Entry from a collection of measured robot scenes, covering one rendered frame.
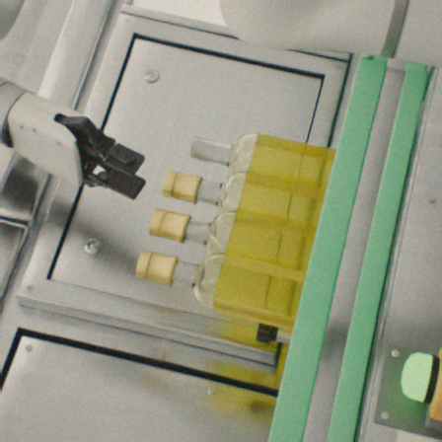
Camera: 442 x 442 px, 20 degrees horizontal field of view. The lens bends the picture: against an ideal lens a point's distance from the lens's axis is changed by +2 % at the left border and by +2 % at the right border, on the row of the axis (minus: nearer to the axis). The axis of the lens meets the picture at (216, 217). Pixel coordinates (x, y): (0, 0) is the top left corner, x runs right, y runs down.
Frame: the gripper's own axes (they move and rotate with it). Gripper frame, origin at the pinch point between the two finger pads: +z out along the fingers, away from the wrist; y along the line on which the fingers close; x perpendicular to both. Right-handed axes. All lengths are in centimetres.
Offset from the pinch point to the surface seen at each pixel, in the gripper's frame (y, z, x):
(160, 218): 1.9, 7.4, -4.6
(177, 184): 1.6, 6.7, 0.6
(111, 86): -12.0, -13.1, 17.3
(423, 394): 20, 43, -17
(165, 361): -15.2, 13.3, -13.7
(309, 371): 13.7, 32.7, -18.2
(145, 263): 1.4, 8.8, -10.5
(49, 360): -16.2, 0.4, -20.2
